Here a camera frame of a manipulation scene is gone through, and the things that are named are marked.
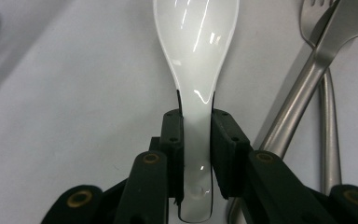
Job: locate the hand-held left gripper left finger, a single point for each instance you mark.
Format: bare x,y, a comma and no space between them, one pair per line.
174,155

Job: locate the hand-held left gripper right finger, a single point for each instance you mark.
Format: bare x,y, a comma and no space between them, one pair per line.
230,155

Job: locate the steel knife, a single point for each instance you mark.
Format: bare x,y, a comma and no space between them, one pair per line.
295,109

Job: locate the steel fork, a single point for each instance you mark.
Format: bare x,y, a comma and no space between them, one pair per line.
329,140

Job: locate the white ceramic spoon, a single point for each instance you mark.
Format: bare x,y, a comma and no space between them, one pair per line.
195,46

